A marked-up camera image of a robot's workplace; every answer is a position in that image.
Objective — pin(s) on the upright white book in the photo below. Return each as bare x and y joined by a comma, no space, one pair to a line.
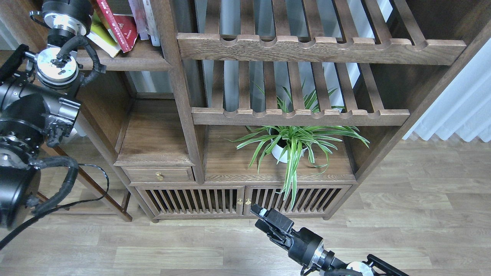
152,27

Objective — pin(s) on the wooden side furniture left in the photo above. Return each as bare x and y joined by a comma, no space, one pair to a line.
16,59

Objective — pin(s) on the yellow green book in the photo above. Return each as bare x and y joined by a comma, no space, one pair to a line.
101,35

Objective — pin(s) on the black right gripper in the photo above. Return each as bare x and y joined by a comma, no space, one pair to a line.
301,245

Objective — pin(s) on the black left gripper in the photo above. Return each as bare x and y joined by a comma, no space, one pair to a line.
74,16

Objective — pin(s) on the white pleated curtain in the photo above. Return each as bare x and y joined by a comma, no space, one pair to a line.
464,107

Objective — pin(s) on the white lavender book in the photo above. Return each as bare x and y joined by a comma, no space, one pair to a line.
138,11

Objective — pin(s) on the dark wooden bookshelf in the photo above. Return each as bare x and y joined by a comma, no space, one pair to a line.
176,109

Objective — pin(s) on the red paperback book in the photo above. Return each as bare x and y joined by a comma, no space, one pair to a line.
120,20

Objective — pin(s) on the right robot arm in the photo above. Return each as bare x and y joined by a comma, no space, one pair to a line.
328,265

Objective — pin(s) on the green spider plant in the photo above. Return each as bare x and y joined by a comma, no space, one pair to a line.
295,140

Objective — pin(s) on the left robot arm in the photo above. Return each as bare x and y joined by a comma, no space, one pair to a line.
38,107

